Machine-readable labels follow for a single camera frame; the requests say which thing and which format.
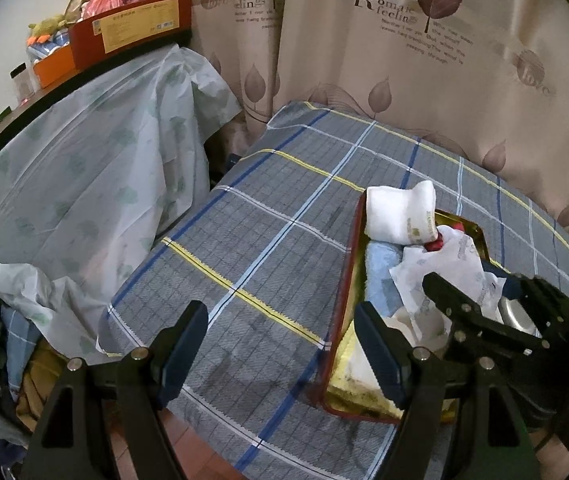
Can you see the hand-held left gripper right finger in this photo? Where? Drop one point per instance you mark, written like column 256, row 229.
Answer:
column 382, row 360

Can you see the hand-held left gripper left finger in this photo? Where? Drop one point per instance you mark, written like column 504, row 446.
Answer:
column 184, row 355

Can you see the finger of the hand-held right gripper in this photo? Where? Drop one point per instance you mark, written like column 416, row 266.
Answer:
column 554, row 310
column 464, row 320

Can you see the white towel yellow trim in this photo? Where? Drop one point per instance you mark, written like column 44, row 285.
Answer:
column 364, row 365

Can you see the cream silk scarf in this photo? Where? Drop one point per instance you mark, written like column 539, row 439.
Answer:
column 429, row 330

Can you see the stainless steel bowl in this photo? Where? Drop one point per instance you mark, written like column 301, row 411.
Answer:
column 511, row 312

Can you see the white floral print packet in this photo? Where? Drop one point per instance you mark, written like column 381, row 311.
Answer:
column 444, row 270

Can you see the red patterned cloth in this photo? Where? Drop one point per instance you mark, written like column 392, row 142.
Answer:
column 434, row 246

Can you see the light blue towel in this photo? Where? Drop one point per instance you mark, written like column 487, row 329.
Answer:
column 382, row 270

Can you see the red and gold tin box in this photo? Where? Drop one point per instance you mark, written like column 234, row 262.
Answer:
column 464, row 222

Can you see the white towel gold print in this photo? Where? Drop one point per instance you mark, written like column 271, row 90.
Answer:
column 394, row 215

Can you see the person's right forearm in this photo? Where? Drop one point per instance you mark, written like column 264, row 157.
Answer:
column 559, row 467

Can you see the grey plaid bed sheet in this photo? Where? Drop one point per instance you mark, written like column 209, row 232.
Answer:
column 264, row 260

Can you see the mustard cloth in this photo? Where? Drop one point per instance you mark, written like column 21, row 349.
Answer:
column 39, row 385

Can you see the blue checked cloth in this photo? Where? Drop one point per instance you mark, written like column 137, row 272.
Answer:
column 19, row 345

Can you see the translucent plastic cover sheet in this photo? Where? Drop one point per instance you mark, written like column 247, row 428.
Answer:
column 89, row 160

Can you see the beige leaf print curtain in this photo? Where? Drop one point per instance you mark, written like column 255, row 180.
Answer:
column 339, row 60

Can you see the dark desk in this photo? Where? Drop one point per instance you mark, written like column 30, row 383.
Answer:
column 139, row 52

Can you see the jar with black lid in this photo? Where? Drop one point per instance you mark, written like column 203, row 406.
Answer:
column 22, row 85

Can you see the orange box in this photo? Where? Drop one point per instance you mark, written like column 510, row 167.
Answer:
column 54, row 67

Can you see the blue striped cloth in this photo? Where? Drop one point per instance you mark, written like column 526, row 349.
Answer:
column 49, row 50

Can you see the red box yellow label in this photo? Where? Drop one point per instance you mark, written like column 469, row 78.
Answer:
column 179, row 15

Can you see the yellow green plush toy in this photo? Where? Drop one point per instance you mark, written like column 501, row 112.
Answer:
column 49, row 25

